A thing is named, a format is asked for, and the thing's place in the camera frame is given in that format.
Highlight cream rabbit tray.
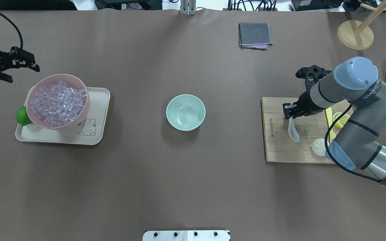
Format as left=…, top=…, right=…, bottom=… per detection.
left=15, top=87, right=111, bottom=145

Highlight stacked lemon slices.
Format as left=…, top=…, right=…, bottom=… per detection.
left=332, top=112, right=350, bottom=129

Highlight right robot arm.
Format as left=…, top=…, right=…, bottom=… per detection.
left=283, top=57, right=386, bottom=188

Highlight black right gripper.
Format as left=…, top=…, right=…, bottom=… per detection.
left=283, top=90, right=326, bottom=119

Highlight bamboo cutting board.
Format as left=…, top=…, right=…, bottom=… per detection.
left=261, top=97, right=333, bottom=164

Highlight folded grey cloth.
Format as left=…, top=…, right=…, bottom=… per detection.
left=238, top=22, right=274, bottom=50

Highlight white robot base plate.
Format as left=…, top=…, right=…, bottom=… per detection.
left=142, top=229, right=231, bottom=241

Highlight yellow plastic knife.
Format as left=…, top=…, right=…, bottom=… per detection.
left=325, top=107, right=336, bottom=143

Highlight white ceramic spoon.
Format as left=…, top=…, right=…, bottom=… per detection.
left=288, top=117, right=300, bottom=143

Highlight green lime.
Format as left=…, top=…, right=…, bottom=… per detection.
left=16, top=106, right=32, bottom=126

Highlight pink bowl of ice cubes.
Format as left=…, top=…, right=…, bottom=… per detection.
left=25, top=74, right=90, bottom=130

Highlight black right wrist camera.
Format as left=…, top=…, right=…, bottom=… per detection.
left=295, top=65, right=332, bottom=90

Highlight mint green bowl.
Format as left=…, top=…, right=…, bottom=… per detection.
left=166, top=94, right=206, bottom=132

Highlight wooden mug tree stand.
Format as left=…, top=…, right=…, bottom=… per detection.
left=337, top=0, right=386, bottom=51

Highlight aluminium frame post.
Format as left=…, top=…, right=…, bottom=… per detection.
left=179, top=0, right=197, bottom=16

